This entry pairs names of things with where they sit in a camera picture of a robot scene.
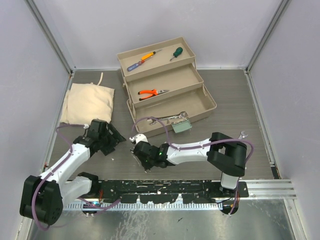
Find large silver wrench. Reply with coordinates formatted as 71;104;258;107
146;111;189;125

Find orange handled pliers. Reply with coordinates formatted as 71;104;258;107
138;89;169;101

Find brown translucent toolbox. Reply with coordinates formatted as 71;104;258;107
117;36;217;137

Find yellow handled tool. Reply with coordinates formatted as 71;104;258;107
141;49;162;62

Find green handled screwdriver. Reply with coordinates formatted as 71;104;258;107
169;47;183;61

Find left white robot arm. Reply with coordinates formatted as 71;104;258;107
19;119;126;226

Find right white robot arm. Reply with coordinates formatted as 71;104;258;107
129;132;248;197

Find silver wrench near right arm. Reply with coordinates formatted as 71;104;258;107
238;131;248;139

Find beige cloth bag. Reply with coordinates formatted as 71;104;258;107
59;73;115;125

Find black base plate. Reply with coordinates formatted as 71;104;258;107
71;178;251;204

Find slotted cable duct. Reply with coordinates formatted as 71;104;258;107
63;200;223;211

